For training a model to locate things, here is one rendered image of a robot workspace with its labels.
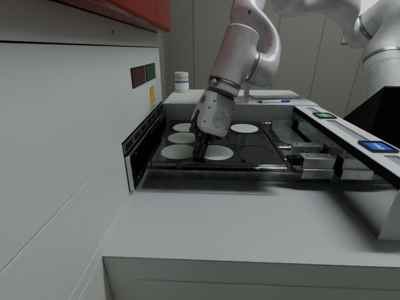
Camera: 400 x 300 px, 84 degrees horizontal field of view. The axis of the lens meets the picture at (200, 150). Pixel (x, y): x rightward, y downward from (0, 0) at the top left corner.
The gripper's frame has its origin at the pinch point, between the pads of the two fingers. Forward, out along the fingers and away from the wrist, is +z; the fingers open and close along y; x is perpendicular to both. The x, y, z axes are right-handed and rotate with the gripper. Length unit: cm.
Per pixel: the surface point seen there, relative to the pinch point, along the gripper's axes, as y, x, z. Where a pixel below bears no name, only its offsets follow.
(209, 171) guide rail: 5.8, -0.5, 5.5
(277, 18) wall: 127, 106, -115
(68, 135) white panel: -32.5, -10.1, 0.0
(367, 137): 29.7, -25.6, -18.2
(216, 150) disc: 6.8, 0.7, -0.9
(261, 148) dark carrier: 17.3, -5.7, -5.7
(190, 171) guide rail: 2.0, 2.9, 7.4
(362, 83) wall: 213, 47, -93
